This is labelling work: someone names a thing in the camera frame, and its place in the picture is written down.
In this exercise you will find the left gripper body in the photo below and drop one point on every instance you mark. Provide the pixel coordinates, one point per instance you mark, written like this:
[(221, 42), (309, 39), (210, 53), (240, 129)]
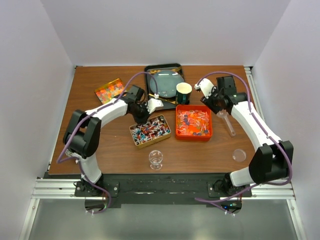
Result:
[(140, 113)]

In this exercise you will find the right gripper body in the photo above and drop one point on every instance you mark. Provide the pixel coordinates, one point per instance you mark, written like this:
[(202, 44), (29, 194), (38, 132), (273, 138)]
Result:
[(213, 101)]

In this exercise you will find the clear plastic scoop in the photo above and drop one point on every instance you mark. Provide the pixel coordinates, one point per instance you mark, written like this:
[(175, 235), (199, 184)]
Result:
[(224, 116)]

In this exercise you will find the orange tray of lollipops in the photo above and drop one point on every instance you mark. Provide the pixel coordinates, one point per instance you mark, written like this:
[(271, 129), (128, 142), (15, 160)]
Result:
[(193, 123)]

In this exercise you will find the gold tin of gummy candies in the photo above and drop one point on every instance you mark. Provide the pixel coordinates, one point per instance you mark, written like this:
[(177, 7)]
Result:
[(109, 90)]

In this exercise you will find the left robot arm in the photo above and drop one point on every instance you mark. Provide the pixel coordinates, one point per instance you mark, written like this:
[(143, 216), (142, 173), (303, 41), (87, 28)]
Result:
[(82, 136)]

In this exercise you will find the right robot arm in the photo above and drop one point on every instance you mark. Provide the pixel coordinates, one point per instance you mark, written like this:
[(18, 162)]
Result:
[(273, 157)]

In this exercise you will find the black serving tray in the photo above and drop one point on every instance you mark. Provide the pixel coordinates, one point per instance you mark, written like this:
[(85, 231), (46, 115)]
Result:
[(147, 77)]

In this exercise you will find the gold knife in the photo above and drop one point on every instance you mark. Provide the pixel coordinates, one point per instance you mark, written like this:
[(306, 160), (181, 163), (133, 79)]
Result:
[(163, 99)]

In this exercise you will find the dark green mug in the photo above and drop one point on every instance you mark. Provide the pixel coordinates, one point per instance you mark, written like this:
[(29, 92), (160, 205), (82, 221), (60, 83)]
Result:
[(183, 93)]

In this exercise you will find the blue-grey ceramic plate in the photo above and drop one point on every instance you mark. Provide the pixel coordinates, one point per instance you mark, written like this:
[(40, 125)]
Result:
[(166, 83)]

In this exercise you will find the gold fork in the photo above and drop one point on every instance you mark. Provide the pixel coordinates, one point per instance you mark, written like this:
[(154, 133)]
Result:
[(157, 70)]

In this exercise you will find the clear glass jar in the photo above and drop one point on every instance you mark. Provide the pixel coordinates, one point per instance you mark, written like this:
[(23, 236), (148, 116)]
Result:
[(155, 159)]

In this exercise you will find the clear round jar lid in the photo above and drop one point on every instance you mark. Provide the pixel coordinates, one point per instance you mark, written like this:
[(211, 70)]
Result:
[(239, 155)]

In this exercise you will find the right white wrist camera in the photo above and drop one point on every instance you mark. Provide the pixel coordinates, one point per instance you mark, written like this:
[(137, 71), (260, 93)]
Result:
[(205, 86)]

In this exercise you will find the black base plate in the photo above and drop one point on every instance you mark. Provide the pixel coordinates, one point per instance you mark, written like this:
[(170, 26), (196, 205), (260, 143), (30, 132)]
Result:
[(153, 189)]

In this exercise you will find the aluminium frame rail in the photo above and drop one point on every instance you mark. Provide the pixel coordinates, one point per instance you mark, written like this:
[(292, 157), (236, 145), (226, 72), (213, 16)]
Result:
[(57, 216)]

